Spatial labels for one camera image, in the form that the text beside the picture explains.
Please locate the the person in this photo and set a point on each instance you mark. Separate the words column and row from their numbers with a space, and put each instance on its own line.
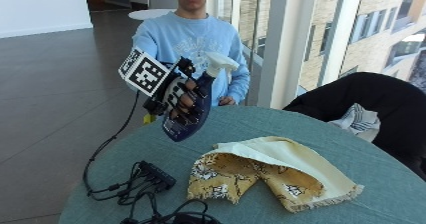
column 187, row 34

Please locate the white striped cloth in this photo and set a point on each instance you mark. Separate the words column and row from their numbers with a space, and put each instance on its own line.
column 360, row 121

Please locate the white window frame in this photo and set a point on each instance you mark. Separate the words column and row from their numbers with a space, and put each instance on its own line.
column 284, row 44

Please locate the black device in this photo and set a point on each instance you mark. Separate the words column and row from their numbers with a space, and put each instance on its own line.
column 195, row 219

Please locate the teal tablecloth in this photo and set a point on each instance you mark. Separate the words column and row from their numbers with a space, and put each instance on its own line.
column 267, row 124

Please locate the black glove camera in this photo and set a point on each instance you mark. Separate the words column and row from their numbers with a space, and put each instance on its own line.
column 154, row 106
column 187, row 66

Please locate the yellow chair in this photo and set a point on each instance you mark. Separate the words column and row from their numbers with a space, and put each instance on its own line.
column 148, row 118

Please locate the white marker cube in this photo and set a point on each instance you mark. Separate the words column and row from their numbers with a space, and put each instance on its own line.
column 144, row 72

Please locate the dark blue spray bottle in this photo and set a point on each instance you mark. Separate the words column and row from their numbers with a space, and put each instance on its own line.
column 184, row 129

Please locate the white round table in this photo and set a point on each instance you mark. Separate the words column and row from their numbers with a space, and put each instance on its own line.
column 148, row 14

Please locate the black jacket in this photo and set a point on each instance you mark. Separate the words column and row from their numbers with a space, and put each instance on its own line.
column 377, row 97

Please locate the yellow patterned cloth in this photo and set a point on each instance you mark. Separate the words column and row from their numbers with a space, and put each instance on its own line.
column 284, row 159

